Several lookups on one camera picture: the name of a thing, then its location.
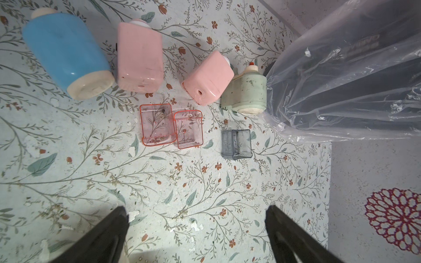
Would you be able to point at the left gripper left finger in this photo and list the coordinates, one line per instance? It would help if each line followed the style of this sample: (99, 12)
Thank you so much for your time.
(103, 244)

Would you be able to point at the grey trash bin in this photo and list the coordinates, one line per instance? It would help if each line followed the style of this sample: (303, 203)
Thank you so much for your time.
(361, 82)

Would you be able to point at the blue pencil sharpener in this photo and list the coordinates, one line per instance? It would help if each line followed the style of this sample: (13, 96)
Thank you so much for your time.
(68, 52)

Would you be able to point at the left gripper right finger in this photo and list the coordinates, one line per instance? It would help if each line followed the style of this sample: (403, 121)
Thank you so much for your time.
(290, 243)

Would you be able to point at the pink clear shavings tray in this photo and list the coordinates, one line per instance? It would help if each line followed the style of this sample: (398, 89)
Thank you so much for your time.
(157, 124)
(189, 128)

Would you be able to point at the clear plastic bin liner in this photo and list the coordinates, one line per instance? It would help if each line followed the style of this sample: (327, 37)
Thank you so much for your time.
(345, 75)

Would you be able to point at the green pencil sharpener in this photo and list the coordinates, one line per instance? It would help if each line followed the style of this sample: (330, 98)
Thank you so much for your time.
(246, 94)

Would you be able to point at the pink pencil sharpener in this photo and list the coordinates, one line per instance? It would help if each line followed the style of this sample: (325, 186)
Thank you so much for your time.
(208, 81)
(139, 57)

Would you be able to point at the grey sharpener shavings tray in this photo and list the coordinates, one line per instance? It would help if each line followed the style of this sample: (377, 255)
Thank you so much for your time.
(236, 144)

